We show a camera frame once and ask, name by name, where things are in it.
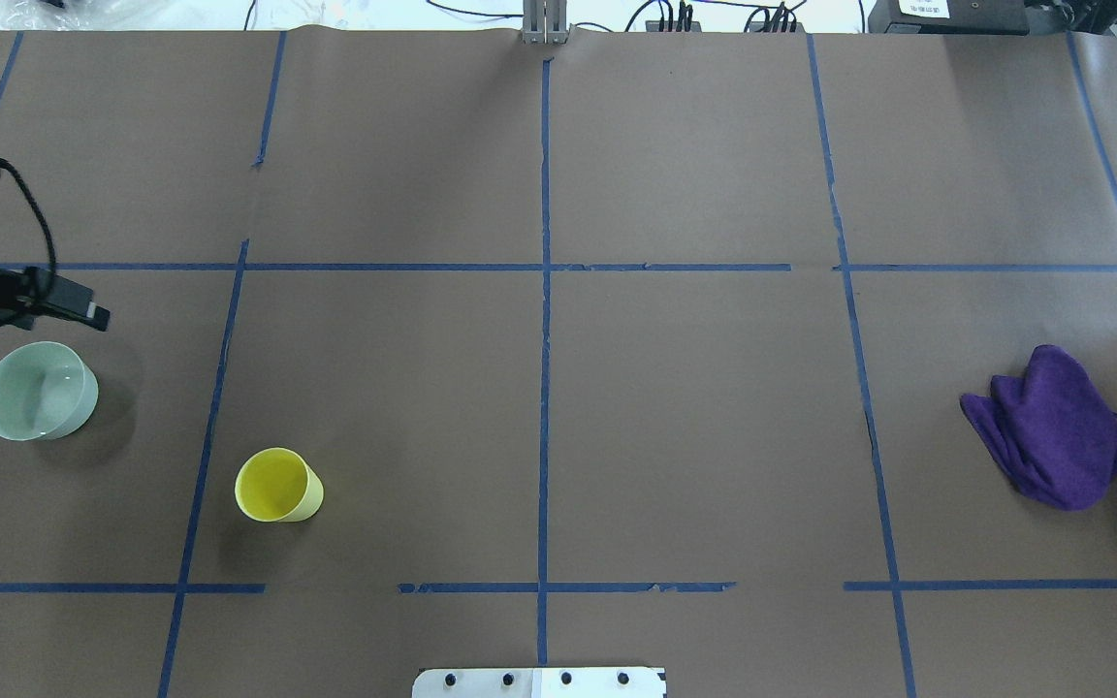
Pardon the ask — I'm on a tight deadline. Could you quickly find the black power strip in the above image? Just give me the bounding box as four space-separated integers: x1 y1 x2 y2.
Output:
642 13 804 34

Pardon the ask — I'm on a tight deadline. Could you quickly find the aluminium frame post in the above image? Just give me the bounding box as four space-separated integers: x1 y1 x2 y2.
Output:
522 0 570 45

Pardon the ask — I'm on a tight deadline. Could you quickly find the purple microfiber cloth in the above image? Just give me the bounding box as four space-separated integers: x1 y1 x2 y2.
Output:
960 344 1117 511

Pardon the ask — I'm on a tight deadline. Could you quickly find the black device box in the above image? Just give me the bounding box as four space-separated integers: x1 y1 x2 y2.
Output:
866 0 1030 36

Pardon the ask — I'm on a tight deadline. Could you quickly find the yellow plastic cup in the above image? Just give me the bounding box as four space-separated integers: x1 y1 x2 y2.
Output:
233 447 325 523

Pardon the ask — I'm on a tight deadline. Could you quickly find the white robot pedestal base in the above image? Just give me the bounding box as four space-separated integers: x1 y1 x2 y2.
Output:
411 666 668 697

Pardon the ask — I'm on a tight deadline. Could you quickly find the pale green ceramic bowl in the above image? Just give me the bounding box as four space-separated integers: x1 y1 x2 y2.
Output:
0 341 99 442

